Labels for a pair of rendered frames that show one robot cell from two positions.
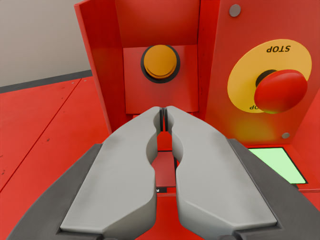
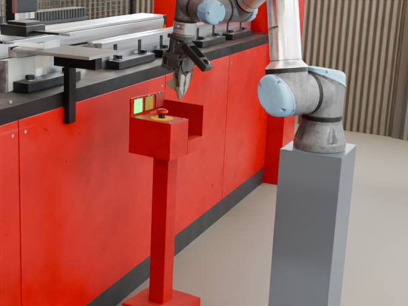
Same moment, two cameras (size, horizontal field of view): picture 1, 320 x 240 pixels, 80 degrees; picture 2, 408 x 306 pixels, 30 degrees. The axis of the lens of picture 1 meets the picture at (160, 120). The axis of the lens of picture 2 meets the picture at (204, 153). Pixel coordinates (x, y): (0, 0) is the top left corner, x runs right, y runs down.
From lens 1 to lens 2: 2.47 m
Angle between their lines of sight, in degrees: 59
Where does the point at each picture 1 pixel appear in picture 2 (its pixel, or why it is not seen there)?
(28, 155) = not seen: hidden behind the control
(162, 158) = (158, 104)
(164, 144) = (117, 149)
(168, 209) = (118, 105)
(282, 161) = (136, 107)
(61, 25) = (209, 277)
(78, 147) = not seen: hidden behind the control
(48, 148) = not seen: hidden behind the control
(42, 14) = (226, 275)
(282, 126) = (141, 117)
